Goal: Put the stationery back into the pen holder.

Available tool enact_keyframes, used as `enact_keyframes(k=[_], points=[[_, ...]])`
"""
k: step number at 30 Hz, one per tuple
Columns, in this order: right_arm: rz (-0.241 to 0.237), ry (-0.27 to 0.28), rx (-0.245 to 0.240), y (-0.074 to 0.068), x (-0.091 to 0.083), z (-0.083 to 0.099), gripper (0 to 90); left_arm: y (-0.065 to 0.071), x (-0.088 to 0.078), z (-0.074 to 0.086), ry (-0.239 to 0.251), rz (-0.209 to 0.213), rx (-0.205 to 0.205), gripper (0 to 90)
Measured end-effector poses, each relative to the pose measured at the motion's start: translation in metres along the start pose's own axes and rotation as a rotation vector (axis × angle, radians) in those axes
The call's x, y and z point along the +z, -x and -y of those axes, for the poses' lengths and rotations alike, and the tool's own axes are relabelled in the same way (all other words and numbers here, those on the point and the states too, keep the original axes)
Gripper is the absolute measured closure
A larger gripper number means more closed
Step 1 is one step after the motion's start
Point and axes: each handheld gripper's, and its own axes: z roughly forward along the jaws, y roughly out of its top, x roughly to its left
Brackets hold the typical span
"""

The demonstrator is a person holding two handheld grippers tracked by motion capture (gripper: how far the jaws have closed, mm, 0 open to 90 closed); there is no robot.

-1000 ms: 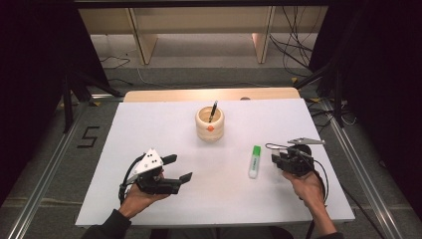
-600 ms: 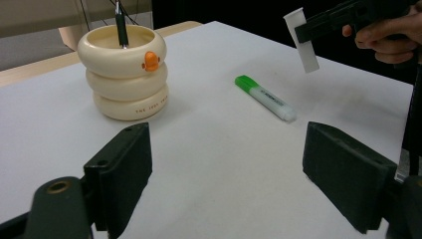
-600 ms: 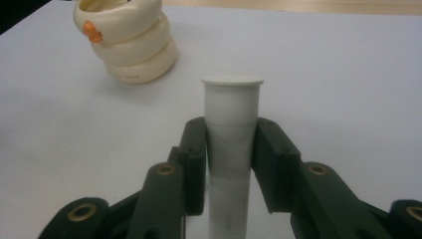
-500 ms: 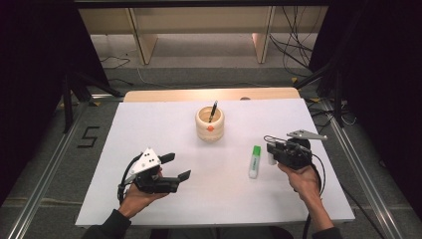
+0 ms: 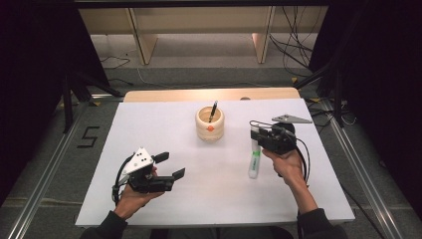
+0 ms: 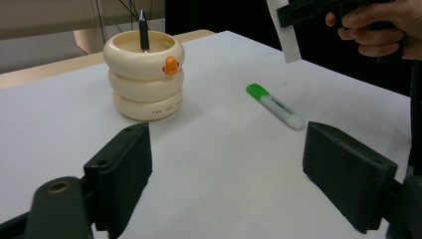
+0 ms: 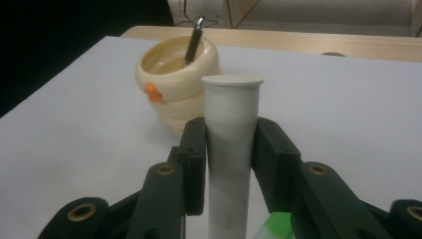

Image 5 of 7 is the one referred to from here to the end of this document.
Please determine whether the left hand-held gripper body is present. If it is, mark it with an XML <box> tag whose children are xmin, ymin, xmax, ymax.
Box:
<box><xmin>119</xmin><ymin>146</ymin><xmax>176</xmax><ymax>195</ymax></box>

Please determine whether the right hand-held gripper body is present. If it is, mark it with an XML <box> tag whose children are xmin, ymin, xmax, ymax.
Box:
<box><xmin>260</xmin><ymin>114</ymin><xmax>314</xmax><ymax>156</ymax></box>

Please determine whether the green and white highlighter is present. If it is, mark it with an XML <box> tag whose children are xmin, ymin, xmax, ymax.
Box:
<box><xmin>248</xmin><ymin>145</ymin><xmax>263</xmax><ymax>180</ymax></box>

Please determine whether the black pen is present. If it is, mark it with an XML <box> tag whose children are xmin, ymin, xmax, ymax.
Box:
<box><xmin>207</xmin><ymin>100</ymin><xmax>219</xmax><ymax>124</ymax></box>

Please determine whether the cream ribbed pen holder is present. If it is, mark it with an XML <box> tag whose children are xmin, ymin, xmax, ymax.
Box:
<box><xmin>194</xmin><ymin>105</ymin><xmax>226</xmax><ymax>143</ymax></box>

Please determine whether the person's right hand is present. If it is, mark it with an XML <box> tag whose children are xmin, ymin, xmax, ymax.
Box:
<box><xmin>261</xmin><ymin>148</ymin><xmax>306</xmax><ymax>189</ymax></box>

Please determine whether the person's left hand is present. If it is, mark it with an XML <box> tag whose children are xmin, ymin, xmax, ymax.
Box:
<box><xmin>113</xmin><ymin>166</ymin><xmax>166</xmax><ymax>221</ymax></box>

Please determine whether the white table mat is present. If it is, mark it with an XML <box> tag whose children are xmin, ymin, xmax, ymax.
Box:
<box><xmin>75</xmin><ymin>98</ymin><xmax>356</xmax><ymax>229</ymax></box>

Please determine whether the light wooden table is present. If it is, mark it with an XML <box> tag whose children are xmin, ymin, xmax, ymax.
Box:
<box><xmin>122</xmin><ymin>87</ymin><xmax>302</xmax><ymax>104</ymax></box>

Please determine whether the black tripod stand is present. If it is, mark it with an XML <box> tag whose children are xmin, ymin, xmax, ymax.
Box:
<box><xmin>293</xmin><ymin>58</ymin><xmax>346</xmax><ymax>129</ymax></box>
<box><xmin>60</xmin><ymin>64</ymin><xmax>124</xmax><ymax>134</ymax></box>

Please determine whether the light wooden bench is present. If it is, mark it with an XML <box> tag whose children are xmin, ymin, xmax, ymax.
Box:
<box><xmin>79</xmin><ymin>5</ymin><xmax>330</xmax><ymax>66</ymax></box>

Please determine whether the dark curtain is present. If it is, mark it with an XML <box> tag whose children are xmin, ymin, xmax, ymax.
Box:
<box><xmin>308</xmin><ymin>0</ymin><xmax>422</xmax><ymax>213</ymax></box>
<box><xmin>0</xmin><ymin>0</ymin><xmax>111</xmax><ymax>207</ymax></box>

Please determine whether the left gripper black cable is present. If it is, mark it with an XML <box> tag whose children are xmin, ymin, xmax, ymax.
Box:
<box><xmin>111</xmin><ymin>153</ymin><xmax>135</xmax><ymax>205</ymax></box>

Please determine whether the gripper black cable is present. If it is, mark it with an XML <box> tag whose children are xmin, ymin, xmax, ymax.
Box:
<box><xmin>111</xmin><ymin>153</ymin><xmax>135</xmax><ymax>205</ymax></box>
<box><xmin>294</xmin><ymin>136</ymin><xmax>312</xmax><ymax>187</ymax></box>

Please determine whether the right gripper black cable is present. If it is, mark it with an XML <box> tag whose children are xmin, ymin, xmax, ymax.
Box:
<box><xmin>294</xmin><ymin>136</ymin><xmax>312</xmax><ymax>187</ymax></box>

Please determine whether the aluminium floor rail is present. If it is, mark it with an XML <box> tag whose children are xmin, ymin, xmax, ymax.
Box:
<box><xmin>5</xmin><ymin>99</ymin><xmax>88</xmax><ymax>239</ymax></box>
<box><xmin>319</xmin><ymin>99</ymin><xmax>405</xmax><ymax>239</ymax></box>

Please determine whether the bundle of black cables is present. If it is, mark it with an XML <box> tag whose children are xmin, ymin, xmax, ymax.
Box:
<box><xmin>268</xmin><ymin>5</ymin><xmax>320</xmax><ymax>78</ymax></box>

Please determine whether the thin black floor cable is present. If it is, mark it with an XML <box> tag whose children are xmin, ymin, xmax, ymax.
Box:
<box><xmin>99</xmin><ymin>54</ymin><xmax>132</xmax><ymax>71</ymax></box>

